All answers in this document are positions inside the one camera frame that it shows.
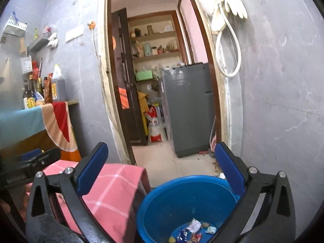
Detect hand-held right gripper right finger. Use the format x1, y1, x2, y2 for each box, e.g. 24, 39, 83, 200
215, 142, 296, 243

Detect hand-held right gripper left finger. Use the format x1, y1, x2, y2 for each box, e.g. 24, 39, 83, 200
25, 142, 115, 243

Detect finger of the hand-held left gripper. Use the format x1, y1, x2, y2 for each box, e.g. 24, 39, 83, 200
21, 148, 43, 162

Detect white silver wrapper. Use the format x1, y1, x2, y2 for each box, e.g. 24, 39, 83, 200
189, 218, 201, 232

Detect blue plastic bucket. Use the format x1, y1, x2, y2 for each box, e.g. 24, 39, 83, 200
137, 175, 241, 243

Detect person's left hand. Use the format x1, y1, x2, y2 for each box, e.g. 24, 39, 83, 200
0, 184, 33, 216

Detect brown wooden cabinet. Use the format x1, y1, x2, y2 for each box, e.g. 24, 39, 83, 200
0, 129, 57, 156

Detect teal peach red striped towel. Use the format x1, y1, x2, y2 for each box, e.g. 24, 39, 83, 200
0, 101, 79, 155

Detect pink checked cloth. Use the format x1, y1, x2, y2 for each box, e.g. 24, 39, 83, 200
24, 160, 152, 243

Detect dark bottle with yellow label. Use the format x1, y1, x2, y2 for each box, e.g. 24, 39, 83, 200
28, 75, 37, 109

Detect dark glass bottle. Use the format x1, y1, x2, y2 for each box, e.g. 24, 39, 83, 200
22, 80, 29, 110

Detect dark wooden door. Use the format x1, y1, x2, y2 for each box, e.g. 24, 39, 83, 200
111, 7, 148, 146

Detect red brown sauce bottle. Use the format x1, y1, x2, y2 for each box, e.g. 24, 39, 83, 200
45, 77, 53, 104

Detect grey refrigerator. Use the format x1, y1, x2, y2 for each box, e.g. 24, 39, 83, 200
161, 62, 215, 158

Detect white red rice sack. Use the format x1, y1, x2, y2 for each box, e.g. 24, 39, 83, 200
145, 106, 164, 143

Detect large brown oil bottle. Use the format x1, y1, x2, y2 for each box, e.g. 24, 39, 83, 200
51, 64, 66, 101

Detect orange paper sticker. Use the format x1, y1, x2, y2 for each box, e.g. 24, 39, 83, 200
118, 87, 129, 109

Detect yellow plastic container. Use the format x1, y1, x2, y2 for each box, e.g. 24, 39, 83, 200
137, 91, 150, 134

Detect red plastic bag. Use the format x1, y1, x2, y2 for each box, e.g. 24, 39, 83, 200
32, 59, 42, 78

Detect green box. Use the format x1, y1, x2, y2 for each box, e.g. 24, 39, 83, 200
135, 70, 154, 81

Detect white plastic bags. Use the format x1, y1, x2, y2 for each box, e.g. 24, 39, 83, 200
47, 32, 59, 48

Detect wooden shelf unit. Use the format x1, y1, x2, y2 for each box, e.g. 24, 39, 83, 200
127, 11, 188, 81

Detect cream rubber glove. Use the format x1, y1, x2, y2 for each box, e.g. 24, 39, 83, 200
224, 0, 248, 19

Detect wooden door frame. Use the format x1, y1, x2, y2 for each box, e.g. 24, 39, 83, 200
104, 0, 231, 165

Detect white wall-mounted box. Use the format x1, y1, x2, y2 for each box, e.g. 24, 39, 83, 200
20, 56, 33, 74

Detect grey wall shelf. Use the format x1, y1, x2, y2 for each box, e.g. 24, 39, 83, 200
28, 38, 50, 51

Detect white switch plate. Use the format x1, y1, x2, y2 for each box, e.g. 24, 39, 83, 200
65, 26, 84, 42

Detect white wall rack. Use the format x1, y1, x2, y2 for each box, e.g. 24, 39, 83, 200
3, 11, 27, 34

